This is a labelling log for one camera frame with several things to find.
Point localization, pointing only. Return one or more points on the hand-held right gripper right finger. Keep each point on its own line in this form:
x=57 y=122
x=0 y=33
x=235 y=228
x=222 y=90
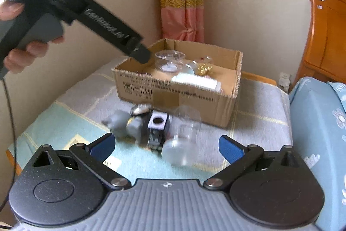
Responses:
x=229 y=148

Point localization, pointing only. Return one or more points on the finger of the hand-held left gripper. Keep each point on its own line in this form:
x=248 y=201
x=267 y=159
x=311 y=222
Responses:
x=142 y=53

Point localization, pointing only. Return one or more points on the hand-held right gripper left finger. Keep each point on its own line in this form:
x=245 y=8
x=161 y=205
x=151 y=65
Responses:
x=104 y=147

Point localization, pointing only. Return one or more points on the clear plastic cup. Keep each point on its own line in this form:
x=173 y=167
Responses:
x=169 y=62

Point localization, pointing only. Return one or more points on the clear jar frosted lid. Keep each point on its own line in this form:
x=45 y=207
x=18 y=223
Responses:
x=183 y=144

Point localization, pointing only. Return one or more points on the cardboard box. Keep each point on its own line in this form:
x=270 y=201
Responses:
x=175 y=101

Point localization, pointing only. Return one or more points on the white bottle green label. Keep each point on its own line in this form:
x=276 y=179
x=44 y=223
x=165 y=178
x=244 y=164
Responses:
x=194 y=82

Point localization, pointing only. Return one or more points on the yellow capsule bottle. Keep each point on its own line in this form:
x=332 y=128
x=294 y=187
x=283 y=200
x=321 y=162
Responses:
x=202 y=68

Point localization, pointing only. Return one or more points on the person's left hand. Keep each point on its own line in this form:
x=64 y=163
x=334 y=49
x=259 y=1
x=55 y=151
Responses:
x=29 y=53

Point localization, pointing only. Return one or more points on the grey cat figure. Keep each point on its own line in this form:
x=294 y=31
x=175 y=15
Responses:
x=121 y=124

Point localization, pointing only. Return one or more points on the checked blanket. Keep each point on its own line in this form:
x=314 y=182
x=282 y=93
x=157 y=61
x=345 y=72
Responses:
x=259 y=122

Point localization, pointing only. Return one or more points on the black white cube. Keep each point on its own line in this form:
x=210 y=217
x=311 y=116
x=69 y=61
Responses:
x=158 y=121

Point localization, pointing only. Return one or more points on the blue floral bedsheet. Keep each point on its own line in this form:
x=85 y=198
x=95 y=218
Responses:
x=316 y=133

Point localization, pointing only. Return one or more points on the blue floral pillow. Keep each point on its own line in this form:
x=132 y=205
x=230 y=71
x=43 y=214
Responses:
x=339 y=93

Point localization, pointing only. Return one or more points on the wooden headboard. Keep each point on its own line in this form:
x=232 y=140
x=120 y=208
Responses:
x=324 y=38

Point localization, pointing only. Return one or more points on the white wall socket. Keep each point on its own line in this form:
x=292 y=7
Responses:
x=284 y=80

